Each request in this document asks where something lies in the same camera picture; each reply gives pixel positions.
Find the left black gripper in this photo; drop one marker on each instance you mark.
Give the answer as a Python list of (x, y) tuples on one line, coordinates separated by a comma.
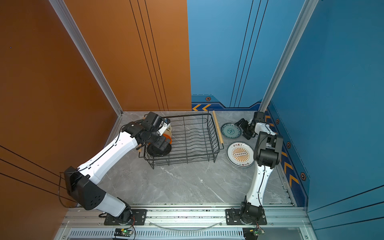
[(160, 144)]

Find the left aluminium corner post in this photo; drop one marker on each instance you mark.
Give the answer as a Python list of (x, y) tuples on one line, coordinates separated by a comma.
[(75, 34)]

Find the aluminium corner post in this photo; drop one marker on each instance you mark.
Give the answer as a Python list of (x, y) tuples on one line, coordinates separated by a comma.
[(75, 34), (295, 37)]

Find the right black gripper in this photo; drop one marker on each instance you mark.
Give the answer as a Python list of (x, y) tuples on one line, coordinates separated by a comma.
[(248, 135)]

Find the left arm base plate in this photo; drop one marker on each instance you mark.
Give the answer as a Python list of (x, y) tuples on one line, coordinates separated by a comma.
[(136, 217)]

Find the near wooden rack handle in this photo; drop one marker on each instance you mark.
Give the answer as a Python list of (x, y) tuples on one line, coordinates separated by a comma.
[(218, 128)]

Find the white plate red dotted pattern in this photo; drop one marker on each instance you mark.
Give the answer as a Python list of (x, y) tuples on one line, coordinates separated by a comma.
[(240, 155)]

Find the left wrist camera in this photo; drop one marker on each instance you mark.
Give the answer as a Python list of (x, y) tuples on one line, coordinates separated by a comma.
[(164, 125)]

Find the teal patterned plate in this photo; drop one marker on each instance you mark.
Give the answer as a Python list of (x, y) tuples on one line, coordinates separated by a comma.
[(231, 131)]

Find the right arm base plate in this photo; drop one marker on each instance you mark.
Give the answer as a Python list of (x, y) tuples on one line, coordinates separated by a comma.
[(235, 217)]

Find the right circuit board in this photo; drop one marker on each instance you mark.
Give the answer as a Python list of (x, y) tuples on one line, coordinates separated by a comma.
[(252, 233)]

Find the right aluminium corner post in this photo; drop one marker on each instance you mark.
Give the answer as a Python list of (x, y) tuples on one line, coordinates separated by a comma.
[(295, 37)]

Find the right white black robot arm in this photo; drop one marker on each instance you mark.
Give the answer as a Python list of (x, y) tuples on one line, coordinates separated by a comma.
[(267, 156)]

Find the black plate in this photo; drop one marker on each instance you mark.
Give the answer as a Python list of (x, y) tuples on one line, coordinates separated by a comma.
[(155, 152)]

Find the aluminium mounting rail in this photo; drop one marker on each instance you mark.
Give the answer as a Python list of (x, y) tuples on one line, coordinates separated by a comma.
[(188, 222)]

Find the orange plate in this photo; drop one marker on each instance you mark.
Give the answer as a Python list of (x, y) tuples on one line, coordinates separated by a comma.
[(169, 138)]

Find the beige plate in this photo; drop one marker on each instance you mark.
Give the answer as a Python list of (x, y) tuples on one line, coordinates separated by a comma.
[(168, 132)]

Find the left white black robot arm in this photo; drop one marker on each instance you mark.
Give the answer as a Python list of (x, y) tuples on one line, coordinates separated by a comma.
[(82, 182)]

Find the left green circuit board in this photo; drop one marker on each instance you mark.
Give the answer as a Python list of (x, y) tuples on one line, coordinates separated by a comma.
[(124, 233)]

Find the black wire dish rack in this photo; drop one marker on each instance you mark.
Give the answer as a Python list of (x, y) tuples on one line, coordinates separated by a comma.
[(195, 139)]

